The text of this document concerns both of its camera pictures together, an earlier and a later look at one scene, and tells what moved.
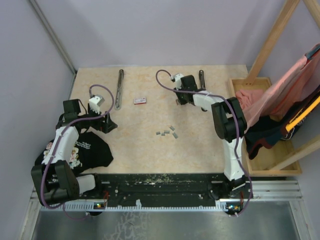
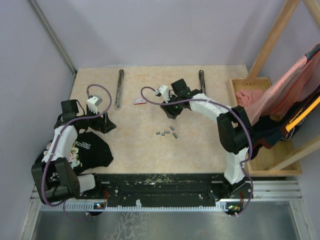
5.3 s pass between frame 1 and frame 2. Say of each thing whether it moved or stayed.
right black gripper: moved
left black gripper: stayed
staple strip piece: stayed
